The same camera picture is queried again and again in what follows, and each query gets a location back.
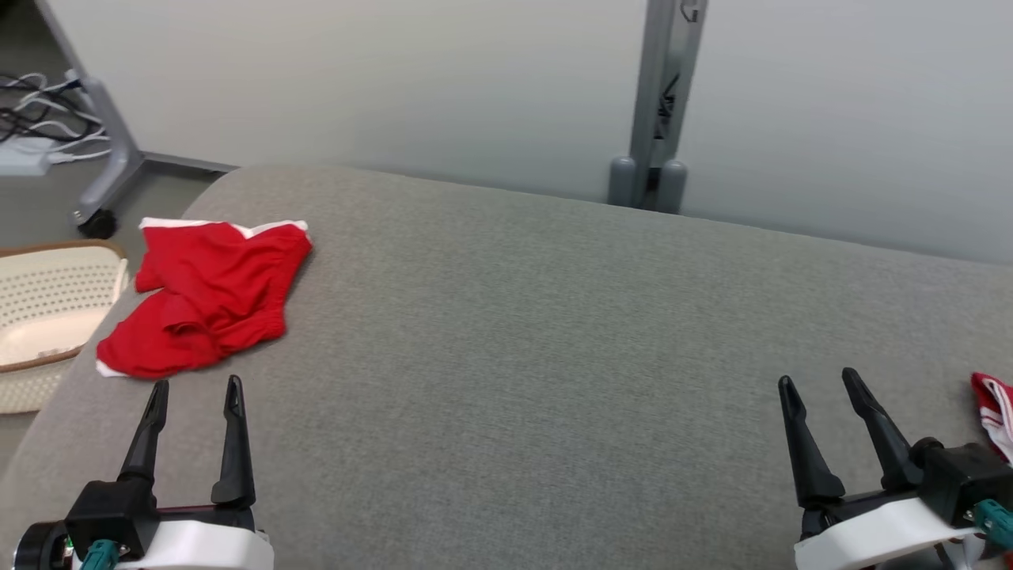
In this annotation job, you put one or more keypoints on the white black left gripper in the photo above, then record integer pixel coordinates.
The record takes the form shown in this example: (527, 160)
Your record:
(206, 550)

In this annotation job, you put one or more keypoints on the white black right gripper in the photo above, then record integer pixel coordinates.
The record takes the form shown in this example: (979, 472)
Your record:
(870, 530)

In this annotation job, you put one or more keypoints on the red Bulls jersey white sleeves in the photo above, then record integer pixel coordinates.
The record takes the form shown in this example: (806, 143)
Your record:
(999, 412)

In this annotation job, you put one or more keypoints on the red shorts white trim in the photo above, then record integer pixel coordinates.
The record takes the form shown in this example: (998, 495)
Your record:
(214, 293)

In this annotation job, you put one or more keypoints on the cream perforated laundry basket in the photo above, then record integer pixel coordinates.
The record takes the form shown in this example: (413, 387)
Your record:
(47, 301)

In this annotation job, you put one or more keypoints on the grey desk leg with caster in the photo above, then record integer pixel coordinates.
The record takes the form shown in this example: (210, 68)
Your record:
(119, 150)

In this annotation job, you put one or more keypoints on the white power strip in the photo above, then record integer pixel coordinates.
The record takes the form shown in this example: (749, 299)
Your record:
(20, 158)

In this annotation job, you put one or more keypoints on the grey partition base rail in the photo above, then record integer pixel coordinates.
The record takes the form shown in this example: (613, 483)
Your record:
(190, 162)

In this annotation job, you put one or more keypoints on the grey partition post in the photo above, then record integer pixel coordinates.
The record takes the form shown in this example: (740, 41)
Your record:
(653, 79)

